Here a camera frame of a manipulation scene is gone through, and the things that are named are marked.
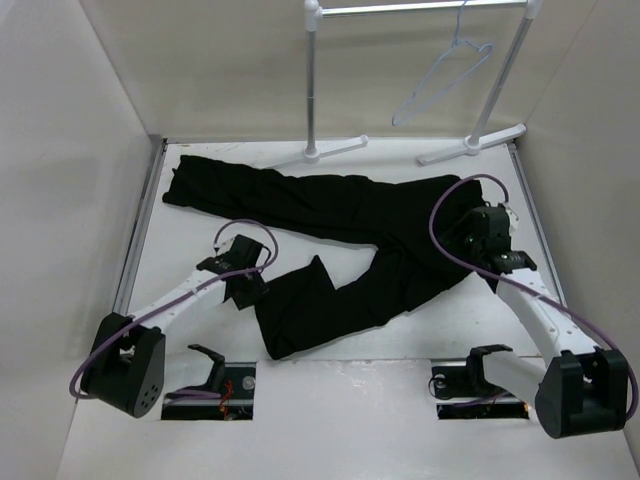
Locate black trousers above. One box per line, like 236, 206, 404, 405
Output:
162, 154, 491, 361

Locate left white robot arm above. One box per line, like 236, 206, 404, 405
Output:
70, 235, 279, 418

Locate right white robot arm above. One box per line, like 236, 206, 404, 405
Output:
440, 205, 630, 439

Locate white clothes rack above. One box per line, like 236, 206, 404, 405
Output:
267, 0, 543, 169

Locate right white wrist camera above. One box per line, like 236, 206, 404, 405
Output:
498, 202, 520, 235

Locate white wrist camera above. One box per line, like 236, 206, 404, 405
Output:
498, 202, 520, 235
213, 237, 235, 256

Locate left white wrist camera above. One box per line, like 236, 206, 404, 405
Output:
213, 237, 235, 256

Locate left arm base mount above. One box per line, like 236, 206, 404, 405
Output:
160, 344, 257, 421

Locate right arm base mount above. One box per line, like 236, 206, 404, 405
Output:
428, 361, 529, 420

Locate light blue wire hanger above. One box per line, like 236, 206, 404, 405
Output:
391, 1, 494, 127

